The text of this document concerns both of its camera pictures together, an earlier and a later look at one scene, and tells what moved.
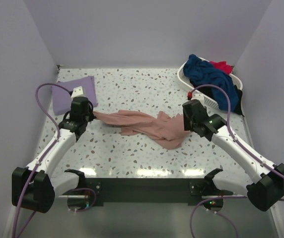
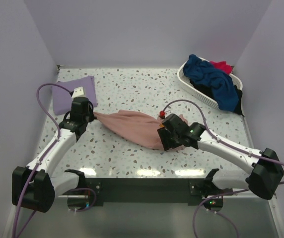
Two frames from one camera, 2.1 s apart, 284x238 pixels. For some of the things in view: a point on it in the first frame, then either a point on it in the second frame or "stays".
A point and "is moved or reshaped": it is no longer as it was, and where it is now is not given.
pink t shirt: [167, 131] is moved or reshaped
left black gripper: [91, 116] stays
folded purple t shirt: [62, 98] stays
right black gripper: [187, 126] -> [163, 133]
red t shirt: [223, 65] stays
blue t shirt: [203, 73] stays
